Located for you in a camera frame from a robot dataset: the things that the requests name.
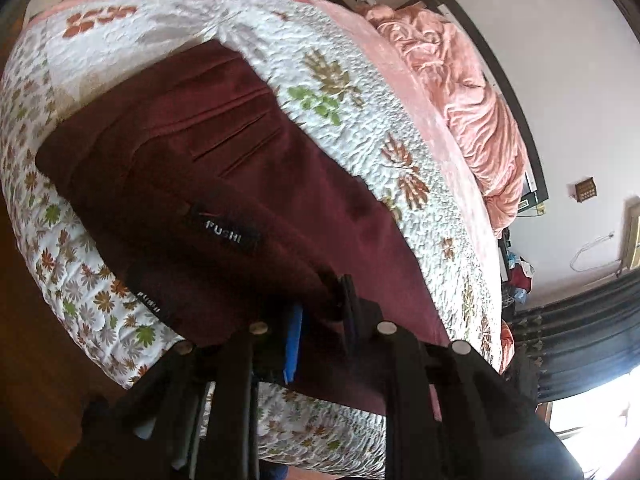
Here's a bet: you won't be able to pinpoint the beige wall fixture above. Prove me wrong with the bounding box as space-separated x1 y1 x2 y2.
618 199 640 273

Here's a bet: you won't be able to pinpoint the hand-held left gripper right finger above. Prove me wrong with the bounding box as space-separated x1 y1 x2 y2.
334 273 587 480

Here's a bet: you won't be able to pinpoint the dark wooden headboard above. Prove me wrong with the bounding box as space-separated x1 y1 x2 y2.
295 0 550 206

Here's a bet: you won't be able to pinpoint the white floral quilt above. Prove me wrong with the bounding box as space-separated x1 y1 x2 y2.
0 0 507 475

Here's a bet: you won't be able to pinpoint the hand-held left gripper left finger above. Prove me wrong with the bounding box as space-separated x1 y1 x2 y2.
59 302 307 480

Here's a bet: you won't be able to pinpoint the maroon pants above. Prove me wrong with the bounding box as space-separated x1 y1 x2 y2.
34 39 452 417

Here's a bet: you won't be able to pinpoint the dark patterned curtain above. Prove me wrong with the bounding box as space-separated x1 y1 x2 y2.
510 270 640 403

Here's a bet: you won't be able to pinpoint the brown wall switch plate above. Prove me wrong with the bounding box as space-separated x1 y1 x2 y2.
573 177 599 203

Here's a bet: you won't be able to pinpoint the white cable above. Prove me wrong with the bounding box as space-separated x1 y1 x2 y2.
570 231 617 272

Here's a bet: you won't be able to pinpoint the pink velvet blanket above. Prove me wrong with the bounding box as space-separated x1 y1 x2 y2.
364 2 532 240

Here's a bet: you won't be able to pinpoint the bedside clutter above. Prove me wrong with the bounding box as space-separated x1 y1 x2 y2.
497 227 537 311

